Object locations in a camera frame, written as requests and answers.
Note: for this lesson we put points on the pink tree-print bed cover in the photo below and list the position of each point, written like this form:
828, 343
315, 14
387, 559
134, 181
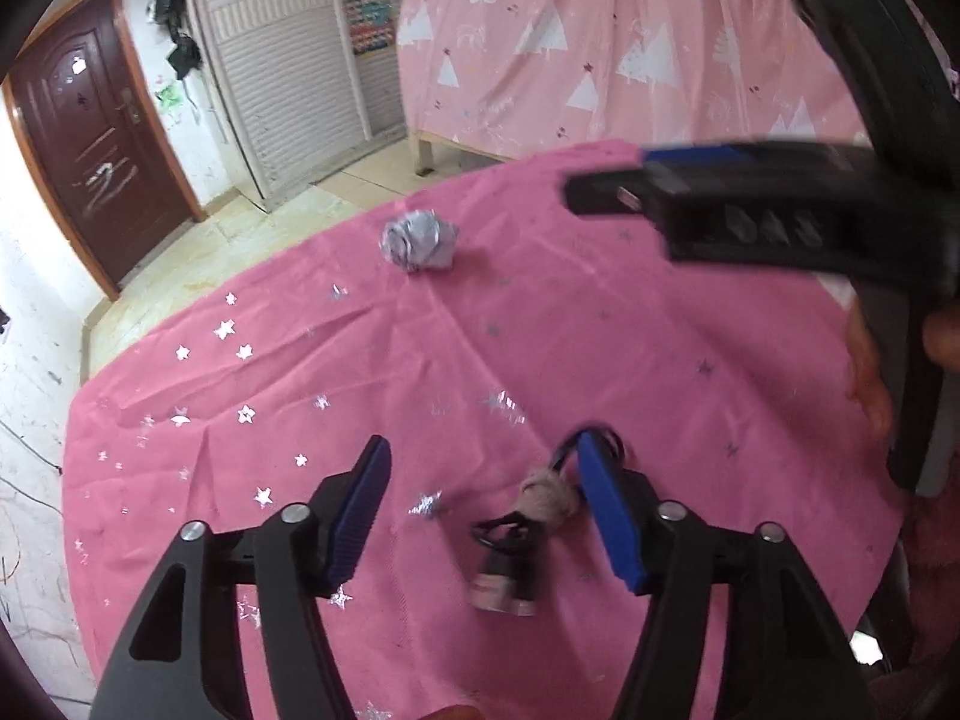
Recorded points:
637, 37

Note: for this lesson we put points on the dark brown door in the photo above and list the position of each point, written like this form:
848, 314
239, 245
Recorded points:
90, 142

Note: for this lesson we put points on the white shutter wardrobe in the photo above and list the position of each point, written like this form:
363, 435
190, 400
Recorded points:
285, 67

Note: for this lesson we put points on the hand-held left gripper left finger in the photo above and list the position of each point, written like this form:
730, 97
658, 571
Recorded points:
360, 510

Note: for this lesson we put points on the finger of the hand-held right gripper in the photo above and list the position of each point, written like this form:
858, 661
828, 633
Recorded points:
697, 155
750, 217

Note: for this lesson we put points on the person's right hand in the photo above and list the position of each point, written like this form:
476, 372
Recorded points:
866, 375

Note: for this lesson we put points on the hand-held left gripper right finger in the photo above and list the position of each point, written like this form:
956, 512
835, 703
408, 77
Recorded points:
611, 517

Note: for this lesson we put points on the colourful grid wall poster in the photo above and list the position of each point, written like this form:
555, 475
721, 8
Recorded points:
365, 4

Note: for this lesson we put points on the wooden bed frame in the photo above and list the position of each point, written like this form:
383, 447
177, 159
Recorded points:
425, 154

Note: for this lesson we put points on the green plastic bag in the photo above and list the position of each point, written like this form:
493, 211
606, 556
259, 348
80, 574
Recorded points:
169, 96

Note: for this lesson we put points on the grey crumpled paper ball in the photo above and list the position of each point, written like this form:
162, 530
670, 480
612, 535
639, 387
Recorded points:
420, 240

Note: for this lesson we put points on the pink star tablecloth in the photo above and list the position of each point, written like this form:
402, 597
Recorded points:
525, 360

